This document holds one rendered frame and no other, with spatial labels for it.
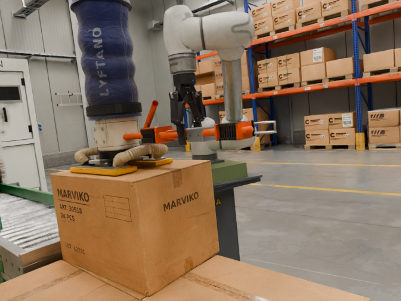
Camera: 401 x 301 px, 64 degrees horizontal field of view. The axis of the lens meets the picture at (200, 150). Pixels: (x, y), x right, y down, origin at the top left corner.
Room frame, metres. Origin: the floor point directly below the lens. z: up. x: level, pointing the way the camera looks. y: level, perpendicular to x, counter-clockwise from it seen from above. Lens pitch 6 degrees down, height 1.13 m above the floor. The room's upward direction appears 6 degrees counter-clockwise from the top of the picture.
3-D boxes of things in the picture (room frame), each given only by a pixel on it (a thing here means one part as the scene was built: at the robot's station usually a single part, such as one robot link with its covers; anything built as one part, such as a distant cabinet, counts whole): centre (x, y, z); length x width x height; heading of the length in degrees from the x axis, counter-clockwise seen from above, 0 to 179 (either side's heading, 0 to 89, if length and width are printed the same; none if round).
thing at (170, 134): (1.32, 0.11, 1.08); 0.93 x 0.30 x 0.04; 48
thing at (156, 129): (1.19, 0.15, 1.08); 0.10 x 0.08 x 0.06; 138
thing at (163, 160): (1.43, 0.28, 0.97); 0.34 x 0.10 x 0.05; 48
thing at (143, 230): (1.37, 0.32, 0.74); 0.60 x 0.40 x 0.40; 49
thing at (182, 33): (1.08, 0.02, 1.41); 0.13 x 0.11 x 0.16; 83
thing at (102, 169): (1.29, 0.40, 0.97); 0.34 x 0.10 x 0.05; 48
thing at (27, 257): (1.62, 0.60, 0.58); 0.70 x 0.03 x 0.06; 137
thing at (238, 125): (0.96, -0.10, 1.08); 0.08 x 0.07 x 0.05; 48
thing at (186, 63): (1.09, 0.03, 1.30); 0.09 x 0.09 x 0.06
